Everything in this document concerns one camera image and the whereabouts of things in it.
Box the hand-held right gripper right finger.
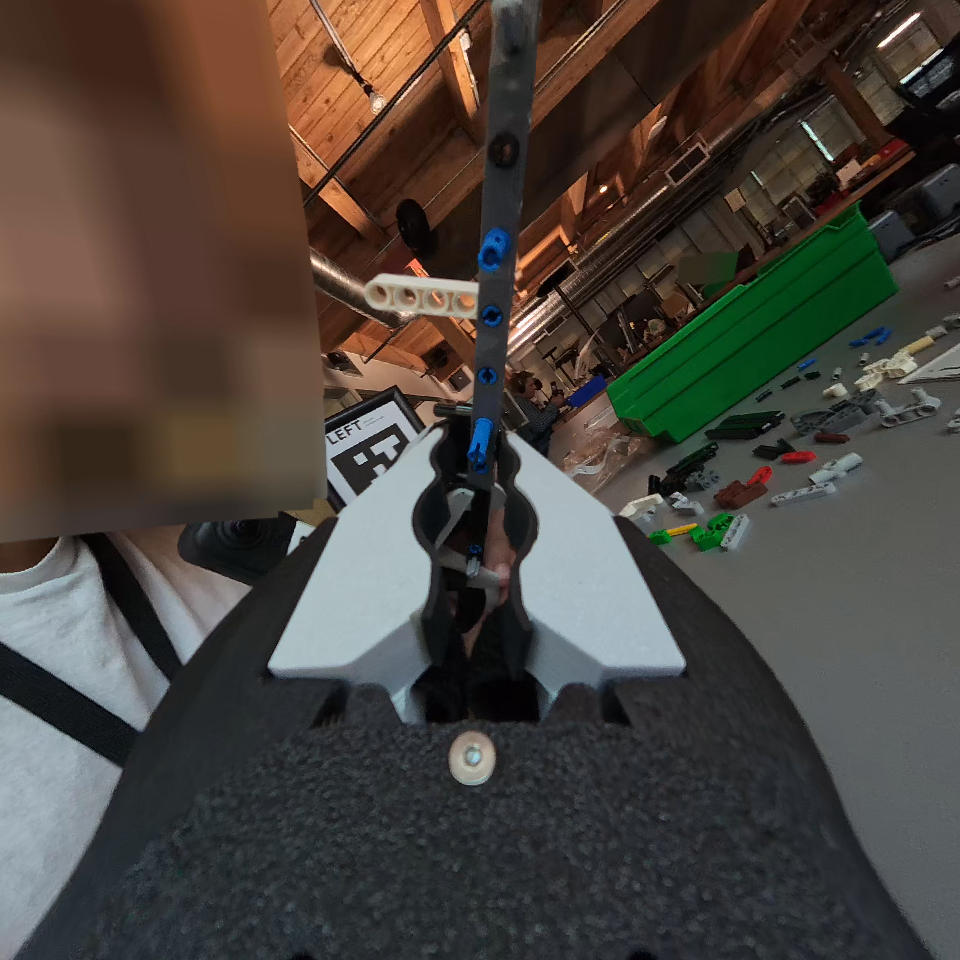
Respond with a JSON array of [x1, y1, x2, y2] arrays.
[[491, 431, 688, 712]]

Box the dark grey lego beam assembly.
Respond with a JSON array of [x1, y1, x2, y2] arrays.
[[366, 0, 543, 594]]

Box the clear plastic bags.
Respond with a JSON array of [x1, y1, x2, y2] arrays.
[[558, 431, 655, 494]]

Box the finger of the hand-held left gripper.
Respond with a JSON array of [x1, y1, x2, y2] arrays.
[[442, 553, 502, 591], [438, 487, 479, 552]]

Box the black harness straps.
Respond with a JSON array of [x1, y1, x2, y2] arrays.
[[0, 531, 187, 768]]

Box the green storage bin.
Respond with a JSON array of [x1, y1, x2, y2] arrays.
[[606, 201, 900, 445]]

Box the person's left hand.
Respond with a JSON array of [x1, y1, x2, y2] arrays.
[[466, 555, 522, 661]]

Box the lego instruction booklet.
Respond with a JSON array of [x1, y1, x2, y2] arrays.
[[898, 352, 960, 387]]

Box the scattered lego pieces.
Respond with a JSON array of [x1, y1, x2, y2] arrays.
[[618, 313, 960, 556]]

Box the silver ventilation duct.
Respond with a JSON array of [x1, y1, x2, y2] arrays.
[[309, 187, 751, 357]]

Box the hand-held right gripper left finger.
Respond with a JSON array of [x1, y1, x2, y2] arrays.
[[267, 421, 453, 724]]

